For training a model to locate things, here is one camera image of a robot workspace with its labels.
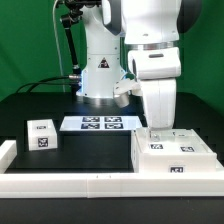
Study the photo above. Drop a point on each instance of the white cabinet door panel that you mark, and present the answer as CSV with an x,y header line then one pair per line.
x,y
147,145

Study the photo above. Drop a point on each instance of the white base tag plate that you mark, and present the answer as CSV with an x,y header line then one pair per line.
x,y
100,123

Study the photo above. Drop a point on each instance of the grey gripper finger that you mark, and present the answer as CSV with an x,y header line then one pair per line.
x,y
153,134

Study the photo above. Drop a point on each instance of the white cabinet top panel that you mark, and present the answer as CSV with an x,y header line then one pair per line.
x,y
183,141

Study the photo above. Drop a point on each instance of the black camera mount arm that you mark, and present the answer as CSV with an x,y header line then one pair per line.
x,y
73,17

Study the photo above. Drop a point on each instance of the small white tagged cube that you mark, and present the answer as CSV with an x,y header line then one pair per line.
x,y
41,135

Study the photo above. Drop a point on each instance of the white U-shaped frame border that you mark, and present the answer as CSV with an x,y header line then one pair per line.
x,y
71,185

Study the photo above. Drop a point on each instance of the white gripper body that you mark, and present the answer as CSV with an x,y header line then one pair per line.
x,y
156,72

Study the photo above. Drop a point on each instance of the white cabinet box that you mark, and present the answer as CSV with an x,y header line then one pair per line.
x,y
164,162

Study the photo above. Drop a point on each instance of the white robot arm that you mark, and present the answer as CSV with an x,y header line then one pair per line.
x,y
131,49

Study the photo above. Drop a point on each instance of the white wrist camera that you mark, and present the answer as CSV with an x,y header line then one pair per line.
x,y
123,88

